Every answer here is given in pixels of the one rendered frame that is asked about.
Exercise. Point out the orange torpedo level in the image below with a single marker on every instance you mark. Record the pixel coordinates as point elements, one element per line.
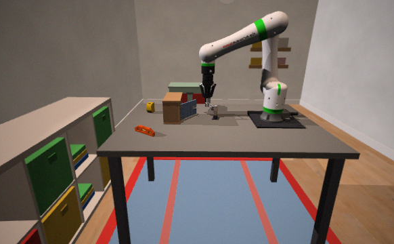
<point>145,130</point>

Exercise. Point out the yellow tape measure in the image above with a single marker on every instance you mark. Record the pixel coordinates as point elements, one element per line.
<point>150,107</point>

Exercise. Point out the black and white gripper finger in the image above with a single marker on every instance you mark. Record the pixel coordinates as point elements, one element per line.
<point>210,91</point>
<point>204,93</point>

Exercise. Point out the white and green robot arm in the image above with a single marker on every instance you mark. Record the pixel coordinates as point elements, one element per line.
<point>266,30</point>

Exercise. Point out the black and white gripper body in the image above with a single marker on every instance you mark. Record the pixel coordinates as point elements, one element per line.
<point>206,79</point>

